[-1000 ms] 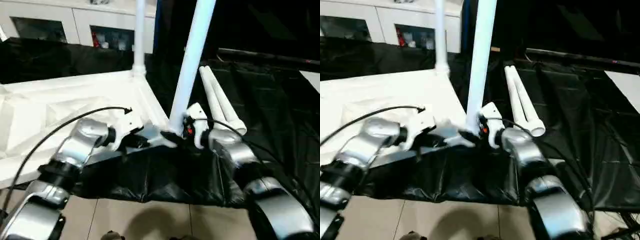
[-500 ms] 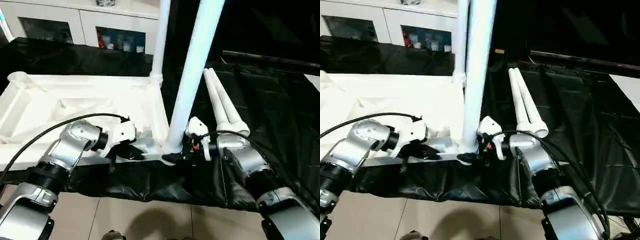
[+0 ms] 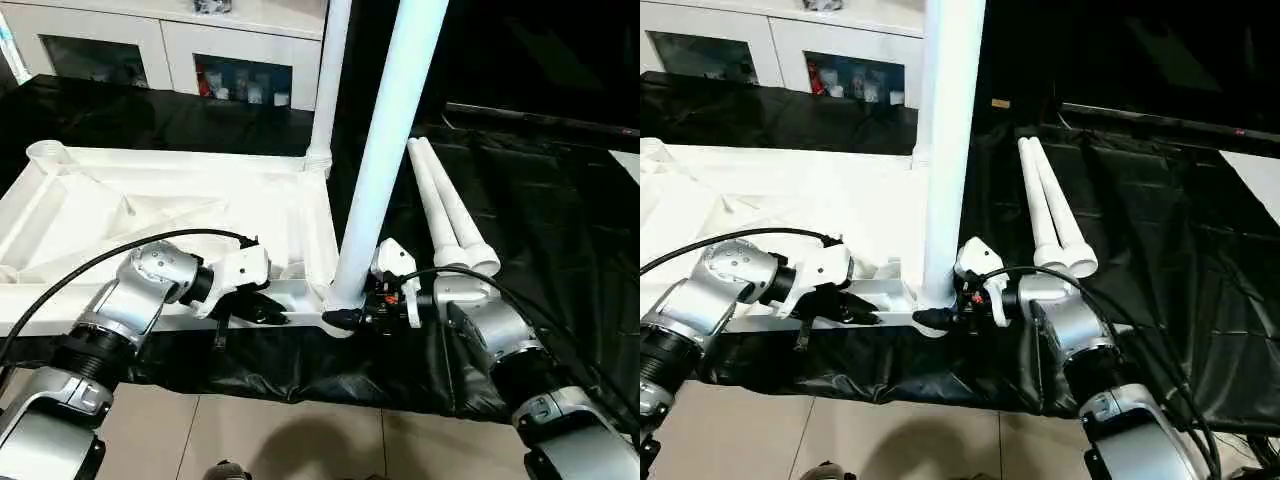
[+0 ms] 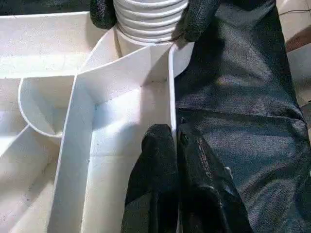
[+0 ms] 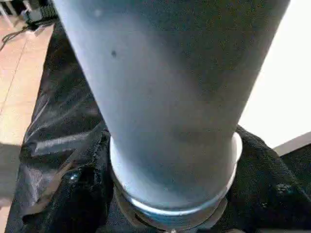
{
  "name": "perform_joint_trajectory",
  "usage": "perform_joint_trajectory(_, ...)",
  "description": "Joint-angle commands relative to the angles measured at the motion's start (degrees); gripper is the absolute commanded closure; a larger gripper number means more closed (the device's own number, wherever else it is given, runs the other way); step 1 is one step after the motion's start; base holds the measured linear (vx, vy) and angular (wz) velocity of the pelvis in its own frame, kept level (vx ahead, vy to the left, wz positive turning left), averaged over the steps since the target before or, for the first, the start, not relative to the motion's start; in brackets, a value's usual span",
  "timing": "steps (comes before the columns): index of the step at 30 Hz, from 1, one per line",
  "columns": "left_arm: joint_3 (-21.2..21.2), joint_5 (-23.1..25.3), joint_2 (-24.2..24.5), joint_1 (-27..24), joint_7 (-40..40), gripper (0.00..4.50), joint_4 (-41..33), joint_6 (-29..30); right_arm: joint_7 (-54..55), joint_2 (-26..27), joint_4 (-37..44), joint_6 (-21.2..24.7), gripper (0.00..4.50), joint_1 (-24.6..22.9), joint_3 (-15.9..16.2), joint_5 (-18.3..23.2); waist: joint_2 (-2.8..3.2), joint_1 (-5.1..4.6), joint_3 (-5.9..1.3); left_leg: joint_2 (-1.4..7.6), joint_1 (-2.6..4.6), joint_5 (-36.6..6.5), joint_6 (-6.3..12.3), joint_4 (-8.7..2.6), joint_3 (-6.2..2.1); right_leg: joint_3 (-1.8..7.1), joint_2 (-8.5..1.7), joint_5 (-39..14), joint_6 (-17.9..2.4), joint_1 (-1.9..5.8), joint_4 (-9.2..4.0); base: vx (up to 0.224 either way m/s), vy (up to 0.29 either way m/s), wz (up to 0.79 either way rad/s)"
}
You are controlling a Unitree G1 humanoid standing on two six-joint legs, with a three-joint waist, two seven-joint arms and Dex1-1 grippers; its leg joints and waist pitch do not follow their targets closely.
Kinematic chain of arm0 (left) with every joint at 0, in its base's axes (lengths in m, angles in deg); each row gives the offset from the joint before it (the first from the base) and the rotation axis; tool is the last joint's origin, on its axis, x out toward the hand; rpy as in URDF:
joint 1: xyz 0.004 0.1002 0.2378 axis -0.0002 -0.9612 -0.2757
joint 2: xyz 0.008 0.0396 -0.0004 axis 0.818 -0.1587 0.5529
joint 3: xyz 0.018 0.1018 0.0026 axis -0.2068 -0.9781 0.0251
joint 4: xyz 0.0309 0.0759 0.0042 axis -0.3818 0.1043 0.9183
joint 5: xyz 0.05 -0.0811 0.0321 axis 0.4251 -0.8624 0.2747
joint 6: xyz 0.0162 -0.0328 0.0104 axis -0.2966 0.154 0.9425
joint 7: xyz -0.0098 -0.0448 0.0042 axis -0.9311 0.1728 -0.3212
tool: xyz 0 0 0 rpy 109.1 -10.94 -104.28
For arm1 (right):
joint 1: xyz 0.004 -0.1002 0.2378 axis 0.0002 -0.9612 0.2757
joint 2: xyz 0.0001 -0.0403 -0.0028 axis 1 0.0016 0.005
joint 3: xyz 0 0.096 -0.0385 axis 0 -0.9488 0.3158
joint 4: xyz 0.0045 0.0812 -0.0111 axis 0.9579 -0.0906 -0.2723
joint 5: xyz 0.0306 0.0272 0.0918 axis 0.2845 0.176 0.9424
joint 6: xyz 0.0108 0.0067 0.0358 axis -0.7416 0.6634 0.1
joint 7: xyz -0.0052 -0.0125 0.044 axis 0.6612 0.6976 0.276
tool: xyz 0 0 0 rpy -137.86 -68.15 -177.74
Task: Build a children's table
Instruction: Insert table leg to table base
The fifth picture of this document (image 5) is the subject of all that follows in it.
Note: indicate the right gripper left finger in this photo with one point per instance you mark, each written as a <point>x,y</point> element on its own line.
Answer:
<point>73,194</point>

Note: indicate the white plastic table leg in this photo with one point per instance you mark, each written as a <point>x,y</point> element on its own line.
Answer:
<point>175,87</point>

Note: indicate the white plastic table top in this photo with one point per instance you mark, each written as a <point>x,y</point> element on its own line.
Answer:
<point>286,73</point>

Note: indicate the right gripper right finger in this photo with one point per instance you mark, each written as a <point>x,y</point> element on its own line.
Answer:
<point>272,194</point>

